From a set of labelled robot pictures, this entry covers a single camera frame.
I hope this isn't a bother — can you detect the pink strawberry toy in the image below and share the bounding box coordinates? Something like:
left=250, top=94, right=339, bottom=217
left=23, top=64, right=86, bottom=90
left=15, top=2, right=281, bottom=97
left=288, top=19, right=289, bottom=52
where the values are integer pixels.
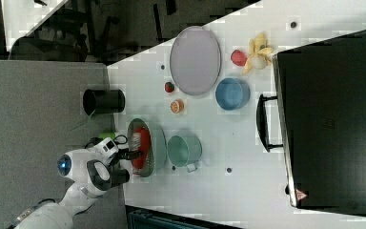
left=231, top=50, right=247, bottom=67

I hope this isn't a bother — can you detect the blue table frame rail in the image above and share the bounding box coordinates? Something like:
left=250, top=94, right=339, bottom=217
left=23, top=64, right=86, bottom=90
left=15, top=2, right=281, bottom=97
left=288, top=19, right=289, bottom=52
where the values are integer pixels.
left=126, top=205, right=240, bottom=229

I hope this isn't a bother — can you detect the red strawberry toy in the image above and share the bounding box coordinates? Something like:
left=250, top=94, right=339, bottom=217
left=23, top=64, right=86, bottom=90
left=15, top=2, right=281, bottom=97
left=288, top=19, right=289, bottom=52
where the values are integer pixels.
left=164, top=82, right=174, bottom=94

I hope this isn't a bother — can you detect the green lime toy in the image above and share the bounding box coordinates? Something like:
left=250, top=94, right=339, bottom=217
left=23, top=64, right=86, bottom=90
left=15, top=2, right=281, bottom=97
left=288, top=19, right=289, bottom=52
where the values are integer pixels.
left=98, top=133, right=116, bottom=139

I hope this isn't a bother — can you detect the lilac round plate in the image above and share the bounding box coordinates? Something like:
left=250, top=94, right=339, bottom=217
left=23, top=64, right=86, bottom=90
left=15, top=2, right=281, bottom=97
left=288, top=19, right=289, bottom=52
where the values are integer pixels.
left=170, top=26, right=221, bottom=95

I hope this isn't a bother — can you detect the orange slice toy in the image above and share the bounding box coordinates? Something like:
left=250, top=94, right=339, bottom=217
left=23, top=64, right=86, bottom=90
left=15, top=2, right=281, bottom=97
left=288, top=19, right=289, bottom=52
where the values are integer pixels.
left=170, top=99, right=185, bottom=114

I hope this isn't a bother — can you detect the green mug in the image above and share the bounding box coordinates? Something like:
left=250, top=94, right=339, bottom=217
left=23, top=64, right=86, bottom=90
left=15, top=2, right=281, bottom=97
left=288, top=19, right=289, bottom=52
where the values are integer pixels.
left=167, top=135, right=202, bottom=173

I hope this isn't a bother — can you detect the red plush ketchup bottle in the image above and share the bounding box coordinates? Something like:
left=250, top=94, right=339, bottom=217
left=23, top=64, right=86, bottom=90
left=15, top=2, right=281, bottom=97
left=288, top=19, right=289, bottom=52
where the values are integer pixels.
left=132, top=127, right=151, bottom=170

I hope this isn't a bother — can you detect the blue bowl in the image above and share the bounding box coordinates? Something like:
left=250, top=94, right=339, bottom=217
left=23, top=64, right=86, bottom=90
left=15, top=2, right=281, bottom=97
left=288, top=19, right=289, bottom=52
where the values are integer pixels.
left=215, top=77, right=251, bottom=111

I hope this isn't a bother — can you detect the black cylinder cup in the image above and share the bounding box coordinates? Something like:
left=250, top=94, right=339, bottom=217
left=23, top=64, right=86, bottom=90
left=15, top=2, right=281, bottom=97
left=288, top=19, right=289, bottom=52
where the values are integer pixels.
left=83, top=89, right=126, bottom=115

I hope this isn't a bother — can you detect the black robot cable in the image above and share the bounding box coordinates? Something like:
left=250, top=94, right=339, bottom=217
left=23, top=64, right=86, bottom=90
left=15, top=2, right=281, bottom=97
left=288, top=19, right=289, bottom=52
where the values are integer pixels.
left=113, top=135, right=129, bottom=146

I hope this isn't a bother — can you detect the green oval strainer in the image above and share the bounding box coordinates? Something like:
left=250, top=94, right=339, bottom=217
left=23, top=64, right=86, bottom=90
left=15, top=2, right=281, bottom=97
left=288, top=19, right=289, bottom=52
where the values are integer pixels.
left=127, top=118, right=167, bottom=178

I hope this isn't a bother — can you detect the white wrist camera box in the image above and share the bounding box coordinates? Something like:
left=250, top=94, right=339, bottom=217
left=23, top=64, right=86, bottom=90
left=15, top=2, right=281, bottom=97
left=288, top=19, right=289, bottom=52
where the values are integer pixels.
left=94, top=137, right=118, bottom=159

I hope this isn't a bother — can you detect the peeled banana toy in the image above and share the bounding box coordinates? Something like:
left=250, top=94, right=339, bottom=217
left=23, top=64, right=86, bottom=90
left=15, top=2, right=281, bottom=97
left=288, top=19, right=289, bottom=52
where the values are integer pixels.
left=242, top=32, right=274, bottom=75

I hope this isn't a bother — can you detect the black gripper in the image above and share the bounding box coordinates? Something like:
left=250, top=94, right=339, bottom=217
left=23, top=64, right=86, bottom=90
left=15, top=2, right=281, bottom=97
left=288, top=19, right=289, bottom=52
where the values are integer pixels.
left=109, top=150, right=142, bottom=187

